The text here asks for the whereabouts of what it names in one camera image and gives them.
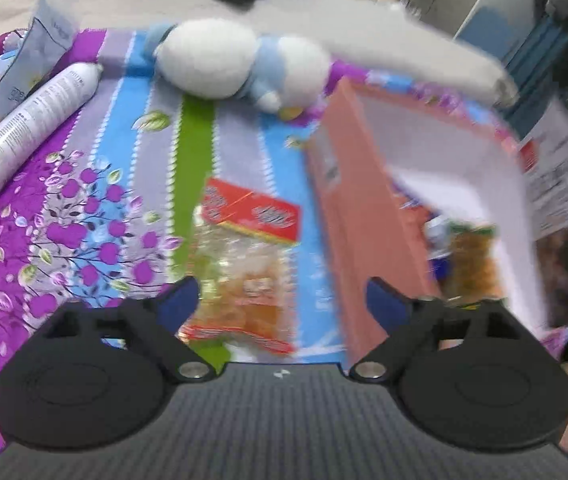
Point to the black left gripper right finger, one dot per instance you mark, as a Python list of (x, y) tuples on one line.
[(472, 376)]

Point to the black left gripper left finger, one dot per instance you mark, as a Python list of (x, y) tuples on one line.
[(89, 377)]

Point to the red label spicy strips packet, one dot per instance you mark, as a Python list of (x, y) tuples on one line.
[(243, 258)]

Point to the white shrimp flavour packet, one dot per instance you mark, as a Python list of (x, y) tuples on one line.
[(544, 158)]

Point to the orange snack packet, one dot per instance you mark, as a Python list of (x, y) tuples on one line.
[(473, 275)]

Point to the floral purple bed sheet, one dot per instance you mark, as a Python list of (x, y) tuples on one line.
[(102, 210)]

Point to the pink cardboard box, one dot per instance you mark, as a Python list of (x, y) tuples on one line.
[(381, 166)]

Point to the white spray can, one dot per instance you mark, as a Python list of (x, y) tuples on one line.
[(33, 121)]

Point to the blue curtain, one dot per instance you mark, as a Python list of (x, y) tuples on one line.
[(529, 59)]

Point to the white blue plush toy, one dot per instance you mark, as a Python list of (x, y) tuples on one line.
[(218, 59)]

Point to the grey duvet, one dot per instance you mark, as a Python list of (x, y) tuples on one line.
[(366, 32)]

